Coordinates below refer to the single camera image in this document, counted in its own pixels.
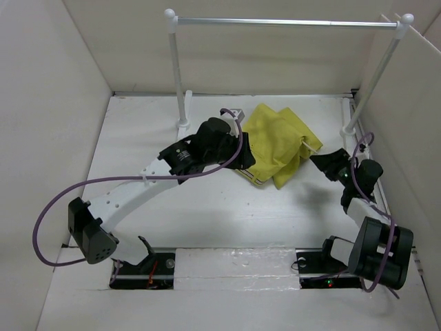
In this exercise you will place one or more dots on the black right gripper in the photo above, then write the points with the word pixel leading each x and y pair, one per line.
pixel 329 161

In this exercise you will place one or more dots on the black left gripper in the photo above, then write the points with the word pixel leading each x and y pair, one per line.
pixel 244 159

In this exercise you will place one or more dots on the yellow trousers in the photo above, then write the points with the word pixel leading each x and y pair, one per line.
pixel 275 139

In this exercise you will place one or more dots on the beige trouser hanger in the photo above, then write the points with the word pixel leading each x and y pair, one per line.
pixel 313 145

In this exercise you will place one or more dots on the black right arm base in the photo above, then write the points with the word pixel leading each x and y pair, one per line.
pixel 318 270

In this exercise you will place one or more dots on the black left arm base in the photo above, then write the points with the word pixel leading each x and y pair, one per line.
pixel 155 272

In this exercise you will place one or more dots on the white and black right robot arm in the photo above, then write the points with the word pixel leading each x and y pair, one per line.
pixel 379 249

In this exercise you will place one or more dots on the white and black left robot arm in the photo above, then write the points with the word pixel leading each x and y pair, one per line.
pixel 91 222

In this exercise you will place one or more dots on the white foam block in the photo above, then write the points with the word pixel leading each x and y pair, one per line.
pixel 235 269

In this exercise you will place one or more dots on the white clothes rack with metal bar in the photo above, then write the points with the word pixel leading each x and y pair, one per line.
pixel 246 56

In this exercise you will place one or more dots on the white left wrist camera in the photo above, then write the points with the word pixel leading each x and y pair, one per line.
pixel 231 116

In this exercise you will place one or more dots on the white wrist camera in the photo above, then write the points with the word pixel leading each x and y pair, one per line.
pixel 362 152
pixel 231 116

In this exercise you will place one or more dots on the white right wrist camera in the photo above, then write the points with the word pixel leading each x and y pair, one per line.
pixel 362 152

